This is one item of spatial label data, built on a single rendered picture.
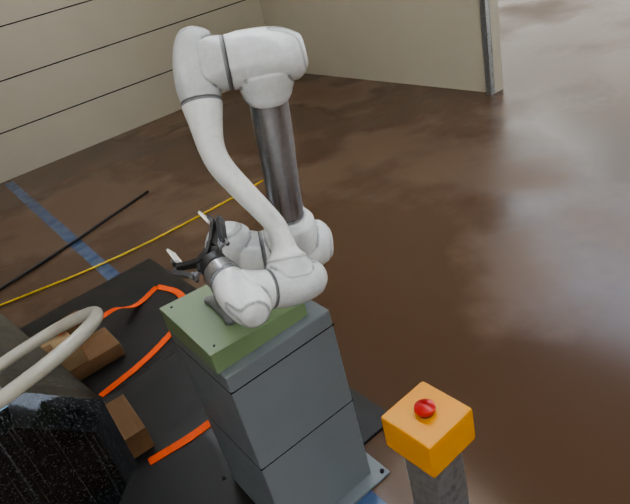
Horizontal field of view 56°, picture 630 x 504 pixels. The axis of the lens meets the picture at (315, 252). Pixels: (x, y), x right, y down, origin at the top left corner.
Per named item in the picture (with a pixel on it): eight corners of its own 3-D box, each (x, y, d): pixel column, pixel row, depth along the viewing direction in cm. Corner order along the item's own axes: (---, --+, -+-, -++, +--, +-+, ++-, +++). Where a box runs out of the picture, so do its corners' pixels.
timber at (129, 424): (155, 445, 266) (145, 427, 260) (130, 461, 261) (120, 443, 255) (132, 411, 288) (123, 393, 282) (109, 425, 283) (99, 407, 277)
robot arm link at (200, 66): (174, 97, 137) (232, 87, 138) (159, 22, 138) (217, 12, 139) (183, 113, 151) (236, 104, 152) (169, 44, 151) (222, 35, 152)
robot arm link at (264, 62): (264, 258, 197) (329, 245, 198) (270, 291, 184) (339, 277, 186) (215, 23, 147) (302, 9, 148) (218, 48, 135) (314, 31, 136)
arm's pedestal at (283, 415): (312, 410, 265) (265, 260, 225) (390, 473, 228) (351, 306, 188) (217, 481, 243) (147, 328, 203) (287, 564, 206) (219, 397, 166)
